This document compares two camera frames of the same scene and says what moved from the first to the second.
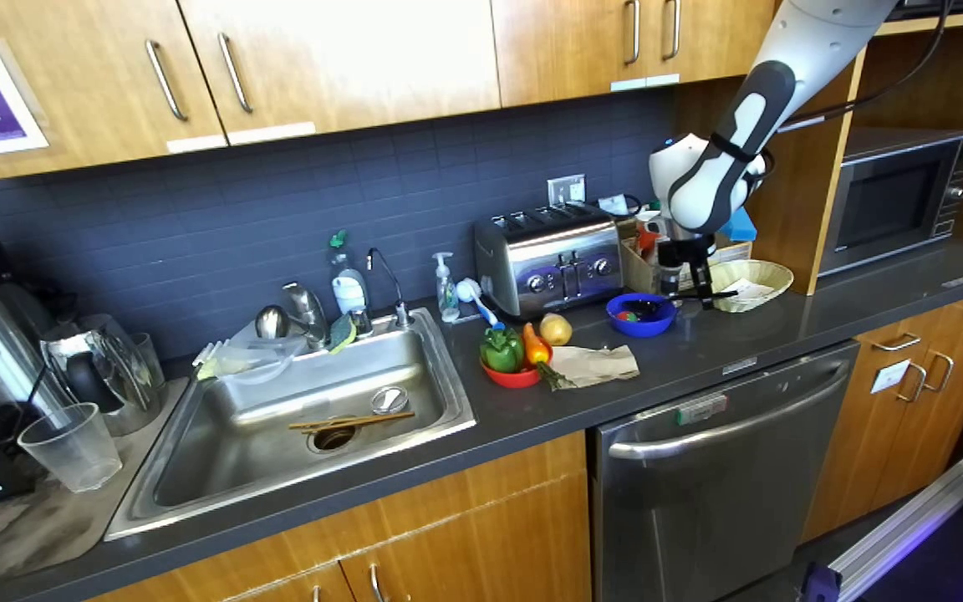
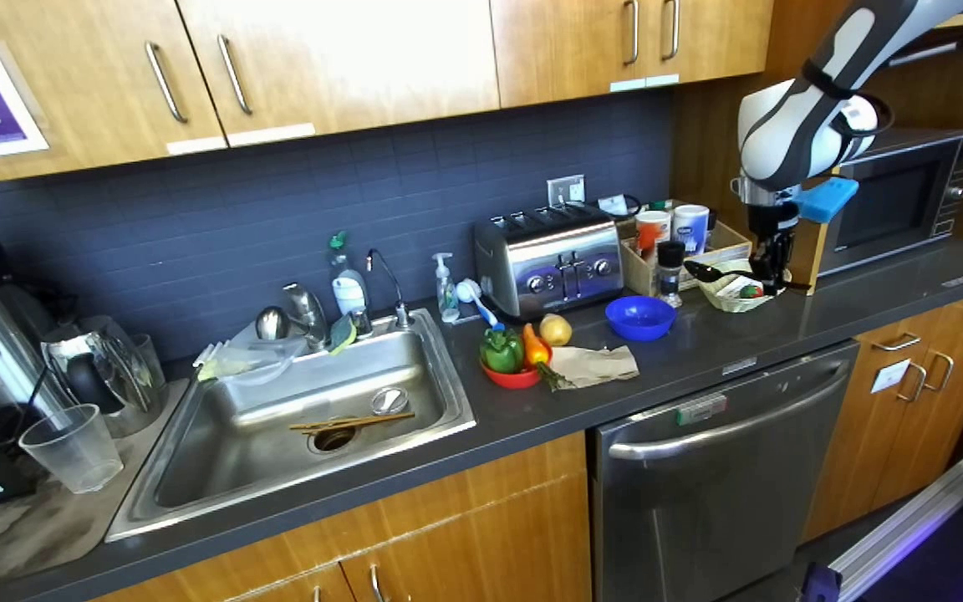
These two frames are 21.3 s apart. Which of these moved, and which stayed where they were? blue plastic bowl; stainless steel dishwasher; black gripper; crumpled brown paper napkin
Moved: black gripper
Stayed: crumpled brown paper napkin; stainless steel dishwasher; blue plastic bowl
